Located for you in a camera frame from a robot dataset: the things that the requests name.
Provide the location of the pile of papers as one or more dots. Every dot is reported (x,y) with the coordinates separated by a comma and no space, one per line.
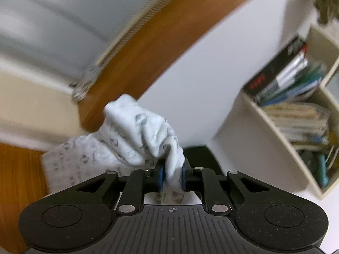
(323,2)

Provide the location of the grey window blind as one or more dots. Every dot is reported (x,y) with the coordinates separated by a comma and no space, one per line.
(53,18)

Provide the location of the green leaning books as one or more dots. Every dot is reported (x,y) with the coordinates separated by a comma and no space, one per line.
(321,169)

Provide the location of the wooden window trim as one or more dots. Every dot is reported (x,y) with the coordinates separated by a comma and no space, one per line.
(159,45)

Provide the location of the white bookshelf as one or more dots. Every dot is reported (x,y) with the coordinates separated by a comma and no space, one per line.
(251,137)

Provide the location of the beige window sill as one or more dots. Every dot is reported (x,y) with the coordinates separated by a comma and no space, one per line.
(34,105)

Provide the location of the row of upright books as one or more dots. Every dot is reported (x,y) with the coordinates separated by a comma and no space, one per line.
(272,76)

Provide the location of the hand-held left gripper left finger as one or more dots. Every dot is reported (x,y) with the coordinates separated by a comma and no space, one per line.
(161,177)

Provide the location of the white patterned pajama garment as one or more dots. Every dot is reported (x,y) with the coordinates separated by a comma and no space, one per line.
(127,127)

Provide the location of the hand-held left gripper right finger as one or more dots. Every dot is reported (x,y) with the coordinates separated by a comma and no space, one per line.
(185,177)

